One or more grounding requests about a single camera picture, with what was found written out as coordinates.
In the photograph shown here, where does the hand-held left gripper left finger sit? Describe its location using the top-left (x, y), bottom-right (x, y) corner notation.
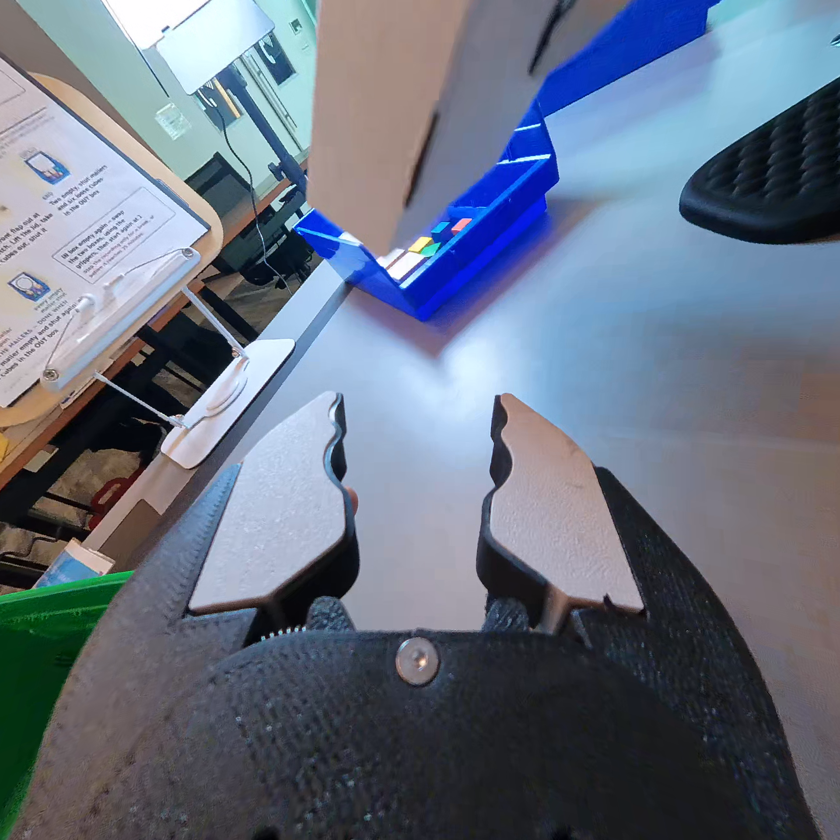
top-left (188, 391), bottom-right (362, 627)

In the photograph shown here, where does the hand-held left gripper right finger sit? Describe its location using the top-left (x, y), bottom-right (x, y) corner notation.
top-left (476, 392), bottom-right (646, 635)

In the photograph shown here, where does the blue plastic bin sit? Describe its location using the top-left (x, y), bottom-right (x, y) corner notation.
top-left (293, 0), bottom-right (724, 322)

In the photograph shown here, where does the green plastic bin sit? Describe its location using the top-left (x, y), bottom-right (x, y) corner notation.
top-left (0, 570), bottom-right (137, 837)

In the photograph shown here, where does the white cardboard mailer box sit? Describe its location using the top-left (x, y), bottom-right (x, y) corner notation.
top-left (307, 0), bottom-right (634, 254)

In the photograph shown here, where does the instruction sheet on stand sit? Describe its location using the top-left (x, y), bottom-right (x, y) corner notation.
top-left (0, 71), bottom-right (298, 471)

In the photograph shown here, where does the red object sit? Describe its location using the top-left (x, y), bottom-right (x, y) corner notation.
top-left (88, 467), bottom-right (147, 526)

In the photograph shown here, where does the white and blue carton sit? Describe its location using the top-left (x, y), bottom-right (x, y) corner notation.
top-left (33, 539), bottom-right (116, 589)

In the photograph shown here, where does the printed instruction sheet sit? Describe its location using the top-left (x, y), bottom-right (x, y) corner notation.
top-left (0, 56), bottom-right (212, 409)

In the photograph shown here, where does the black textured pad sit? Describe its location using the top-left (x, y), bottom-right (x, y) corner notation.
top-left (679, 82), bottom-right (840, 245)

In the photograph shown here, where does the silver flat panel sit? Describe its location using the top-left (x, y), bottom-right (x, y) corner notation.
top-left (101, 0), bottom-right (277, 97)

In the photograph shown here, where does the black cable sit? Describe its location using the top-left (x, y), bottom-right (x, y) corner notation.
top-left (213, 98), bottom-right (294, 298)

